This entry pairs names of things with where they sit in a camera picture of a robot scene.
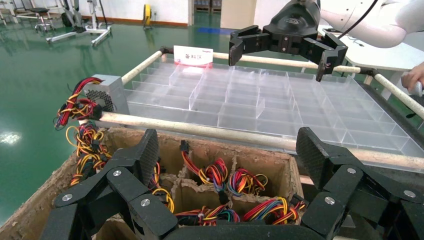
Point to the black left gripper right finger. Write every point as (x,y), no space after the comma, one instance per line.
(348,195)

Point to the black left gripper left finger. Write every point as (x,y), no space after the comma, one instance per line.
(132,185)

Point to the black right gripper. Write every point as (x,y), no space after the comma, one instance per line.
(294,26)

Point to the grey handheld device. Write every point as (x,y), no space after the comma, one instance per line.
(418,89)

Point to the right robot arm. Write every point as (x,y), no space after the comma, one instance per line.
(381,30)

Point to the person hand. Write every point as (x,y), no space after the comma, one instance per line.
(415,74)

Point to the pale wooden board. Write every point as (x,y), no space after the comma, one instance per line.
(306,180)

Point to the black flat tablet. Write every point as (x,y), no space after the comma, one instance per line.
(331,30)

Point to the clear acrylic divider tray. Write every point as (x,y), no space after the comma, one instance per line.
(281,109)

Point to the white table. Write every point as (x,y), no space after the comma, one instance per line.
(381,56)

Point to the white sign card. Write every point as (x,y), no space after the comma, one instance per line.
(193,55)

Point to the grey computer power supply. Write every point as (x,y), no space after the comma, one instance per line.
(112,89)

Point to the brown cardboard divider box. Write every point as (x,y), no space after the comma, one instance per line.
(33,205)

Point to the yellow floor fan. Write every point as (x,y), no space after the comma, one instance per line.
(146,15)

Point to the white wheeled stand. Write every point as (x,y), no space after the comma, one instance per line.
(99,33)

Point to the black floor equipment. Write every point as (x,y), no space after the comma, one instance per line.
(68,20)

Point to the black stool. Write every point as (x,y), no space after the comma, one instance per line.
(39,10)

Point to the white metal frame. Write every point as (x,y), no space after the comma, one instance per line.
(26,16)

